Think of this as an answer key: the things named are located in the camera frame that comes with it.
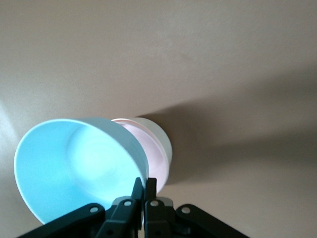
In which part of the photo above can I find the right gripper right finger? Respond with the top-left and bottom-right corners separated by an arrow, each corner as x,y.
144,178 -> 179,238

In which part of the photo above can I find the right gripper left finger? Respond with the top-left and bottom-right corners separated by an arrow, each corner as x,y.
95,177 -> 144,238

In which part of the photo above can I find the pink plastic bowl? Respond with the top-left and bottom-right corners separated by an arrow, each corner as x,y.
111,118 -> 171,194

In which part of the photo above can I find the light blue plastic bowl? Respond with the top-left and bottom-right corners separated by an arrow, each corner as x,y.
14,117 -> 150,225

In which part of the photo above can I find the white plastic bowl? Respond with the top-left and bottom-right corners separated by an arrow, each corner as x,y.
131,117 -> 173,169

